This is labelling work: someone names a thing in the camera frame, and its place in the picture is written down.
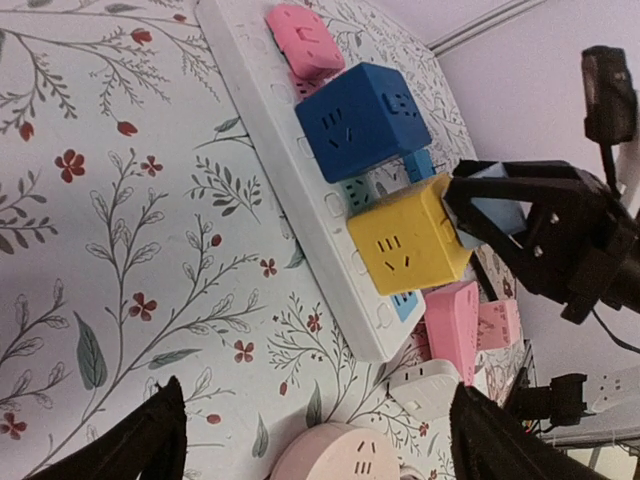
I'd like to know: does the aluminium corner post right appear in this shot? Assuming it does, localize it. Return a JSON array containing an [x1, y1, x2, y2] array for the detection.
[[427, 0, 546, 56]]

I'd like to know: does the pink plug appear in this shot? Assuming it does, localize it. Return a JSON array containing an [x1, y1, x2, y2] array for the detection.
[[265, 4, 345, 80]]

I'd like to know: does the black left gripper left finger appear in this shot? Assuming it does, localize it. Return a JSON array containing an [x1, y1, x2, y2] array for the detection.
[[32, 377, 187, 480]]

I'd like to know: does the dark blue plug adapter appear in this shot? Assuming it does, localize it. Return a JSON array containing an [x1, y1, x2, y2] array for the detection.
[[295, 62, 432, 184]]

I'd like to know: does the pink round socket base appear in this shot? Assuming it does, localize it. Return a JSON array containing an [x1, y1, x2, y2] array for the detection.
[[270, 423, 400, 480]]

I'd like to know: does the light blue charger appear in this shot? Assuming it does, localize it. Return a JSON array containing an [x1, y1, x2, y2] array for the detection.
[[442, 166, 527, 250]]

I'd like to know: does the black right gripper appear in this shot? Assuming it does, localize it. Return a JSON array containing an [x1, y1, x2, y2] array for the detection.
[[444, 160, 639, 323]]

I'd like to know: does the pink triangular socket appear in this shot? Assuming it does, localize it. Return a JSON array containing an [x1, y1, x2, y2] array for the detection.
[[424, 281, 479, 386]]

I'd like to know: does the yellow cube socket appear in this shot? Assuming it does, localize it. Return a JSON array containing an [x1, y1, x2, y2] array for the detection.
[[347, 173, 471, 296]]

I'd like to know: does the white power strip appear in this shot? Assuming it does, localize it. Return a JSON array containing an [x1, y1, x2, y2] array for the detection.
[[195, 1, 425, 363]]

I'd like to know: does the white tiger cube socket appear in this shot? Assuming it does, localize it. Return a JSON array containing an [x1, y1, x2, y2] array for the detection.
[[388, 359, 461, 422]]

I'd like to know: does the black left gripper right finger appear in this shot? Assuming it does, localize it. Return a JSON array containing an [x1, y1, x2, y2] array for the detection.
[[449, 384, 603, 480]]

